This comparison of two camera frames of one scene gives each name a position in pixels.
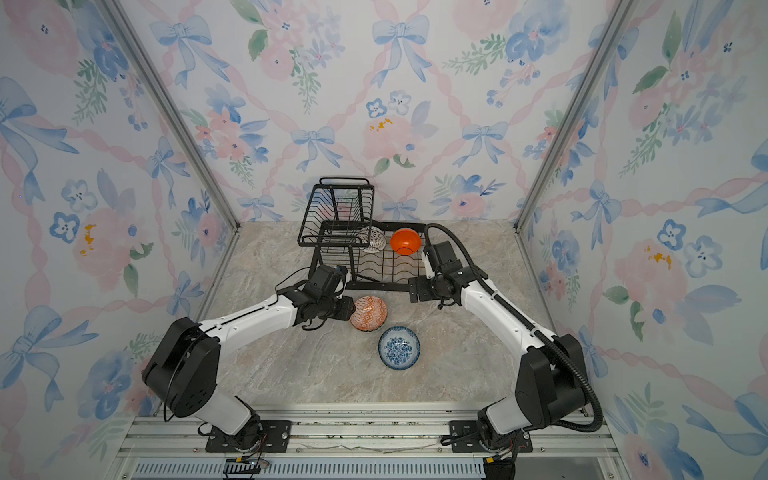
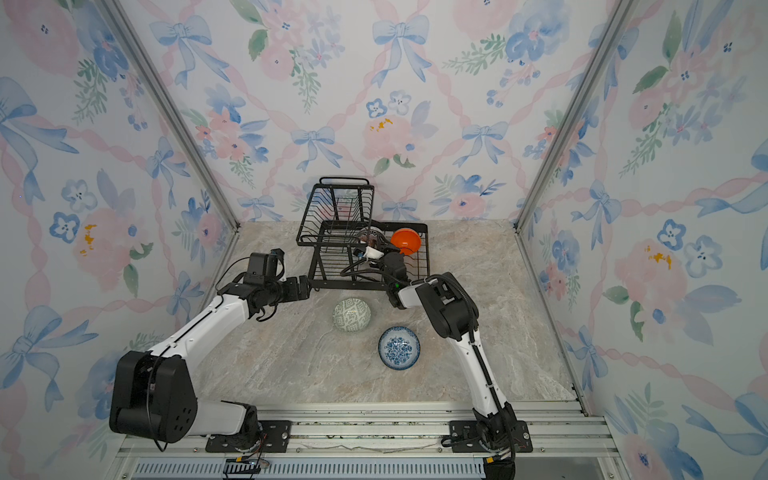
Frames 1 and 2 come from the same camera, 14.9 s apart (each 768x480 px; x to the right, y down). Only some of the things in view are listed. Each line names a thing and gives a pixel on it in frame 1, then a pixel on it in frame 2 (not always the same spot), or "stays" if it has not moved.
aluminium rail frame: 368,443 stays
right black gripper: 423,288 to 392,251
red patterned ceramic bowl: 370,313 to 373,236
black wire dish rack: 339,226 stays
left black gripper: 348,309 to 294,286
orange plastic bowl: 405,241 stays
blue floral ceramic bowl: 399,348 stays
